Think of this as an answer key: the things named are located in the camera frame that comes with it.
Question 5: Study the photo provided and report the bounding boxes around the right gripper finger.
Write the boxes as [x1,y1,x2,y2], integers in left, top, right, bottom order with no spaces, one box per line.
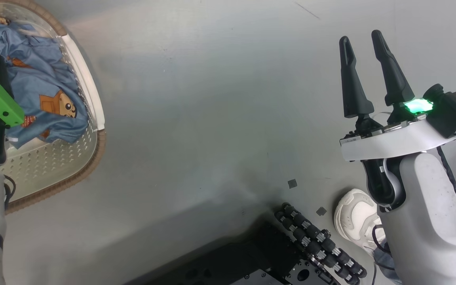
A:
[339,36,375,118]
[371,30,415,106]

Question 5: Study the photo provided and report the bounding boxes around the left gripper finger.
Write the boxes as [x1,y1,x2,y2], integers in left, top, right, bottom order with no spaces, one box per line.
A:
[0,55,15,99]

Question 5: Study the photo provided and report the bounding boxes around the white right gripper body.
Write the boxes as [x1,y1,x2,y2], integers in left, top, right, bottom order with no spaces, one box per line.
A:
[340,98,456,162]

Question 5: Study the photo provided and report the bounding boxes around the blue bear print garment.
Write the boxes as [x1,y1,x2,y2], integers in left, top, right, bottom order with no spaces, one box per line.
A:
[0,16,90,149]

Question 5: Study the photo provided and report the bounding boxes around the white sneaker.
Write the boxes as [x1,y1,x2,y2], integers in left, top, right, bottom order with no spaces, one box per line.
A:
[334,188,383,252]

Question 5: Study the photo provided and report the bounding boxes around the cream perforated laundry basket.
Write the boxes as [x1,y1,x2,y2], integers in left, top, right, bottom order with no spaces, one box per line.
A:
[0,0,106,214]

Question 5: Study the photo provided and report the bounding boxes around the blue jeans trouser leg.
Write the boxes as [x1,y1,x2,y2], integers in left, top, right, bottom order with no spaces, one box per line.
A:
[372,245,403,285]

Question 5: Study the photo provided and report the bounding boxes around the black roller wheel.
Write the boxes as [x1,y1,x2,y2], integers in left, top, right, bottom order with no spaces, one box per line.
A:
[274,203,368,285]

